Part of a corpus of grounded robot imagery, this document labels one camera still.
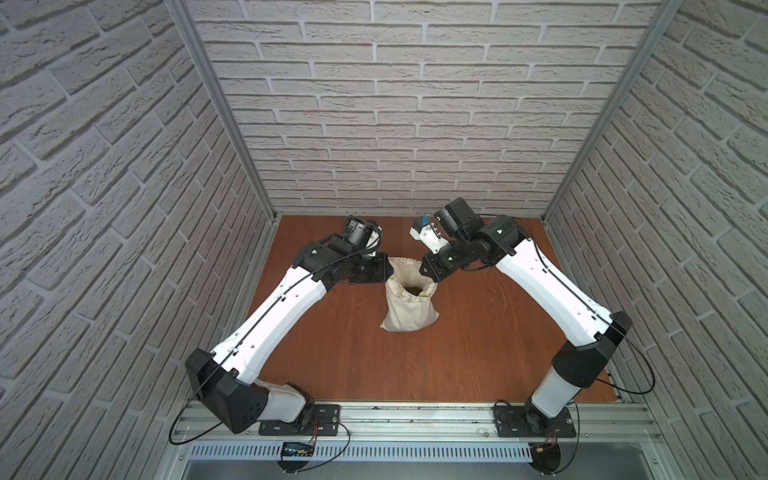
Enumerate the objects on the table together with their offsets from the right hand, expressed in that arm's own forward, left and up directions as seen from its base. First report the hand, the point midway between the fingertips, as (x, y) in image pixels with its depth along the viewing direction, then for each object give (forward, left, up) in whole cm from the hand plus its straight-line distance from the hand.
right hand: (415, 275), depth 70 cm
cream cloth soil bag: (-5, +2, -2) cm, 6 cm away
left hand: (+4, +6, 0) cm, 7 cm away
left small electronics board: (-32, +32, -29) cm, 54 cm away
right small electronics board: (-36, -29, -28) cm, 54 cm away
